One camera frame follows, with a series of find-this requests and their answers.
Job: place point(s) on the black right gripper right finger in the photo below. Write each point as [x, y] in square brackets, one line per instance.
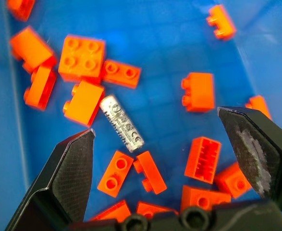
[256, 149]

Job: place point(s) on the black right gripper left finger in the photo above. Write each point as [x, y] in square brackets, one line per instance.
[68, 173]

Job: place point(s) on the blue plastic bin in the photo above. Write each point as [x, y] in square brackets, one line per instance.
[169, 72]

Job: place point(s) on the orange two-stud toy brick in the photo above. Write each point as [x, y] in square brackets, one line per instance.
[31, 48]
[20, 8]
[199, 92]
[222, 22]
[84, 103]
[203, 160]
[259, 104]
[150, 172]
[152, 208]
[121, 73]
[233, 180]
[40, 87]
[115, 173]
[114, 211]
[203, 196]

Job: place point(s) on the silver AA battery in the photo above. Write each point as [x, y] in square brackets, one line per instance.
[122, 123]

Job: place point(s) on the orange four-stud toy brick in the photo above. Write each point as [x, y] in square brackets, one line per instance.
[82, 59]

